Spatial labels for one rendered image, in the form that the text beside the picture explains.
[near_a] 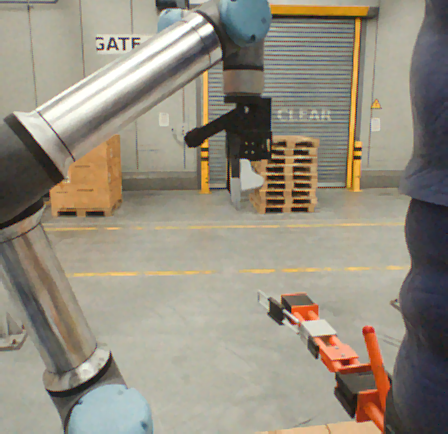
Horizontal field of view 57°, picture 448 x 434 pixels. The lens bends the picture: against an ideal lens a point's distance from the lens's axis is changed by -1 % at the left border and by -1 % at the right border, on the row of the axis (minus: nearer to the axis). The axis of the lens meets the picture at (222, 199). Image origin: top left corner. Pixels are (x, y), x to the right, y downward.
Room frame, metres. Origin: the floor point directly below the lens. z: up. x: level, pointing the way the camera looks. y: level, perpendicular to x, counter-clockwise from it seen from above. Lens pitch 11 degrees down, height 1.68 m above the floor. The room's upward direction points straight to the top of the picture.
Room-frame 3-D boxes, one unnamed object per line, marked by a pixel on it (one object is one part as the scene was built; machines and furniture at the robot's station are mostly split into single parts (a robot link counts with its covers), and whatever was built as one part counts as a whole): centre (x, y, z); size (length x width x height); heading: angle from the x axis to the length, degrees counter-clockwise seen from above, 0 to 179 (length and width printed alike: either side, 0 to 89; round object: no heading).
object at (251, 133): (0.79, -0.04, 1.66); 0.09 x 0.08 x 0.12; 93
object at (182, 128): (9.42, 1.08, 2.63); 0.70 x 0.51 x 3.32; 93
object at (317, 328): (0.89, -0.22, 1.18); 0.07 x 0.07 x 0.04; 12
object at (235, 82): (0.79, -0.04, 1.74); 0.08 x 0.08 x 0.05
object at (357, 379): (0.68, -0.27, 1.18); 0.10 x 0.08 x 0.06; 102
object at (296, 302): (1.02, -0.20, 1.18); 0.08 x 0.07 x 0.05; 12
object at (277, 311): (0.95, -0.15, 1.18); 0.31 x 0.03 x 0.05; 24
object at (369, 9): (9.57, -1.32, 4.09); 4.09 x 0.49 x 0.51; 93
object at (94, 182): (7.49, 2.47, 0.87); 1.21 x 1.02 x 1.74; 3
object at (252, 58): (0.79, -0.03, 1.82); 0.09 x 0.08 x 0.11; 119
